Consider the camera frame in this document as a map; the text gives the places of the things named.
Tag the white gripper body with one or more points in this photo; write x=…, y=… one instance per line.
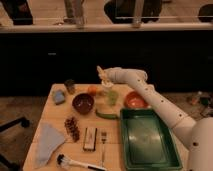
x=113, y=77

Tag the black chair base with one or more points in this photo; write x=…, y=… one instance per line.
x=11, y=136

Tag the orange fruit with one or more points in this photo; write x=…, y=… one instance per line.
x=92, y=90

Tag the silver fork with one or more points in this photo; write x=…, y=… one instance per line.
x=103, y=140

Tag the chocolate bar in wrapper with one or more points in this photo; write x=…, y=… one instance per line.
x=89, y=143

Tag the green plastic tray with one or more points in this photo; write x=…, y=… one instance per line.
x=148, y=144

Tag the dish brush white handle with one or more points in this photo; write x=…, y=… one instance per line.
x=66, y=162

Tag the dark brown bowl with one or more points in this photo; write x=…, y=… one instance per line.
x=83, y=103

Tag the grey cloth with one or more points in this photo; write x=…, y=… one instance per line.
x=49, y=140

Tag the orange bowl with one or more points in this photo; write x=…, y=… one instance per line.
x=134, y=100

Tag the green paper cup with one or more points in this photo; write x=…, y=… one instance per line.
x=111, y=97

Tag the green cucumber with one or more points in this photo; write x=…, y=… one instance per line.
x=106, y=116

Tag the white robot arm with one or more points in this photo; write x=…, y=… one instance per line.
x=196, y=136

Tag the blue sponge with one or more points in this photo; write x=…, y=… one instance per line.
x=58, y=97

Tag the brown pine cone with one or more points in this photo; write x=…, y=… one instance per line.
x=72, y=128

